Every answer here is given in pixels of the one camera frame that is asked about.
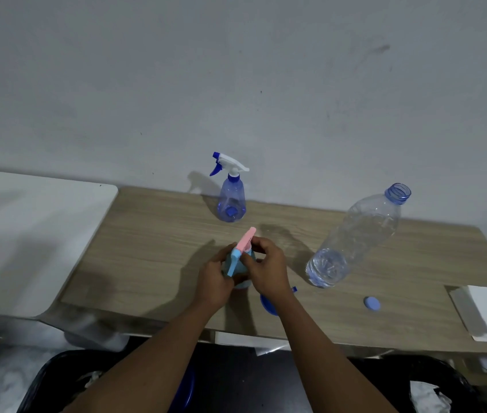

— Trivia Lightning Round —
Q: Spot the white blue spray head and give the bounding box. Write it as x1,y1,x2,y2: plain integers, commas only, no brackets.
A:
208,151,251,178

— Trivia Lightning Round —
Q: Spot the wooden table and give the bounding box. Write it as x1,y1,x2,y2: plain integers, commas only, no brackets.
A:
60,186,487,356

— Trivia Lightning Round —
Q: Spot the person's left forearm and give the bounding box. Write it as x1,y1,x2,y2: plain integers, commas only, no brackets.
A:
62,298,227,413

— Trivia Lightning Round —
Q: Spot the person's right forearm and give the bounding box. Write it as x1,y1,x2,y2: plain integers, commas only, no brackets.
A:
275,291,399,413

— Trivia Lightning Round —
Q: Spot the transparent blue spray bottle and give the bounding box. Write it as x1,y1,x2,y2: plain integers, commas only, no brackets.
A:
216,174,247,223

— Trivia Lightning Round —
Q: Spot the blue plastic funnel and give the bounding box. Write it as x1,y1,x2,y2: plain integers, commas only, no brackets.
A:
259,286,298,317

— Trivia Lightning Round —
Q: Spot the black trash bag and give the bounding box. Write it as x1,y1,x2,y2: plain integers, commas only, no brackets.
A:
348,354,481,413
17,349,130,413

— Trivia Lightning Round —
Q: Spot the person's left hand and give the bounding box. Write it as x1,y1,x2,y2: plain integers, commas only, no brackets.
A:
193,243,249,313

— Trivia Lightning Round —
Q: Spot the pink spray head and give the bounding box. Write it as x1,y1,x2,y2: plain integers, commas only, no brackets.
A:
226,227,258,278

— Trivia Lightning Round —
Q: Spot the white side table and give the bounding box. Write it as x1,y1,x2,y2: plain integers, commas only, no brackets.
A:
0,168,119,319

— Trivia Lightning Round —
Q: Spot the clear plastic water bottle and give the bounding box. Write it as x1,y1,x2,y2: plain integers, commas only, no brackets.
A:
305,182,412,289

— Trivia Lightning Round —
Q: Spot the blue plastic bucket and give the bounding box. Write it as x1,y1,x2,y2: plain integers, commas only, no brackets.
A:
170,365,196,413

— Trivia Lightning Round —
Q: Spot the person's right hand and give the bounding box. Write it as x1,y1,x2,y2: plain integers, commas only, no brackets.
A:
239,236,294,304

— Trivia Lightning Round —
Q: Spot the crumpled white paper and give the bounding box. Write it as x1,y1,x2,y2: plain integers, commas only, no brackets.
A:
409,380,453,413

